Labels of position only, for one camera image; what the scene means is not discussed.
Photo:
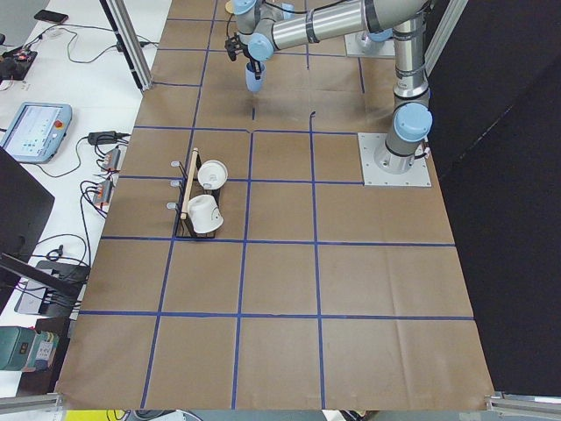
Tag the teach pendant tablet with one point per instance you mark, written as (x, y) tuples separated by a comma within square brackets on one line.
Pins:
[(36, 131)]

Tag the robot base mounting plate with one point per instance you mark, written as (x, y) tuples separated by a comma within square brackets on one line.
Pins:
[(381, 168)]

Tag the white smiley mug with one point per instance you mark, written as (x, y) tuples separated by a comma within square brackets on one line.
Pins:
[(212, 175), (204, 214)]

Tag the black wire mug rack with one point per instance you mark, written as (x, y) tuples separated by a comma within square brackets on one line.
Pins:
[(184, 228)]

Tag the wooden rack handle rod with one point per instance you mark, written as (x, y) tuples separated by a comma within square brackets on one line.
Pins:
[(189, 182)]

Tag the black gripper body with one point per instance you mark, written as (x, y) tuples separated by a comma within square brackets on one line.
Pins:
[(252, 60)]

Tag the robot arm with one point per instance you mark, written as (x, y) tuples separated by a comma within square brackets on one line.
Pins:
[(264, 28)]

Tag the black smartphone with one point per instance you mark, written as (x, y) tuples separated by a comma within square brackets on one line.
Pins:
[(52, 17)]

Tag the wooden cup stand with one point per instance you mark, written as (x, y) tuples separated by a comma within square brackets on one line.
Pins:
[(230, 7)]

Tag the grey usb hub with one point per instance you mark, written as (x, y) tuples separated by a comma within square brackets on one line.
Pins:
[(102, 193), (111, 160)]

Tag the blue plastic cup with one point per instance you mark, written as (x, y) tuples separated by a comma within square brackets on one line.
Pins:
[(254, 80)]

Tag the aluminium frame post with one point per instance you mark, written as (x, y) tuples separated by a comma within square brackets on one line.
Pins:
[(123, 29)]

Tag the white smiley mug right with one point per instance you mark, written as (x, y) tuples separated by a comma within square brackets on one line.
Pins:
[(212, 175)]

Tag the black power adapter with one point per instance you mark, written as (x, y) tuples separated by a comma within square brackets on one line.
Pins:
[(106, 137)]

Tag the black monitor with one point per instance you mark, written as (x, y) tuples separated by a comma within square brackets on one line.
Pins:
[(26, 206)]

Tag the white smiley mug left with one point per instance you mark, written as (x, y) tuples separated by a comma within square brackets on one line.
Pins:
[(204, 214)]

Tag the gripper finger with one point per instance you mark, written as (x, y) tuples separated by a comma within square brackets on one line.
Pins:
[(256, 69), (231, 54)]

